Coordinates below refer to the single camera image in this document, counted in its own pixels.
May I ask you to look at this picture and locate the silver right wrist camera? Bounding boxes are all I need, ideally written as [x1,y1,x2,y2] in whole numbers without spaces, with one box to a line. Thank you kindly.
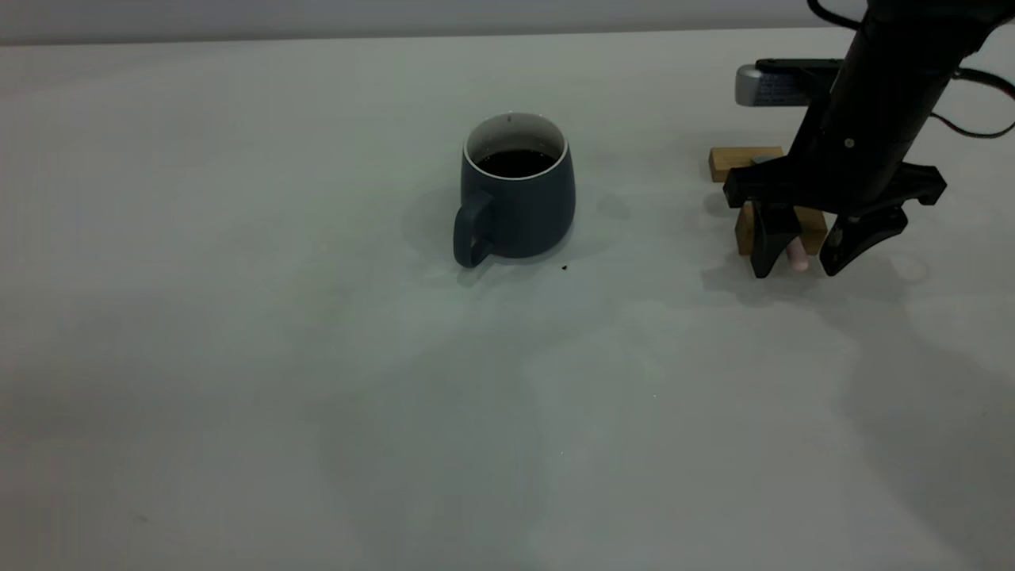
[735,59,845,109]

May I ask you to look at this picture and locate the dark grey ceramic mug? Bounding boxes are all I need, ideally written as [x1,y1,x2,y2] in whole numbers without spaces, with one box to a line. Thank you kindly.
[453,113,576,269]

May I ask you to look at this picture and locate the flat rectangular wooden block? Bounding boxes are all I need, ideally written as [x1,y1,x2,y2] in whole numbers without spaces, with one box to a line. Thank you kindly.
[708,147,785,184]

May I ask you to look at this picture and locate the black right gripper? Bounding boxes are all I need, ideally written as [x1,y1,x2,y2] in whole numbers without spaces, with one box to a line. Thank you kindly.
[723,33,981,279]

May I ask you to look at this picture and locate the arched wooden block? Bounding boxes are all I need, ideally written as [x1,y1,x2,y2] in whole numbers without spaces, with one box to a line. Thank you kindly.
[734,201,828,257]

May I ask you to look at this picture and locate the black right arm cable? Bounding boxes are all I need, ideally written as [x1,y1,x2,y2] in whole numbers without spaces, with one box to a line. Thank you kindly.
[932,67,1015,140]

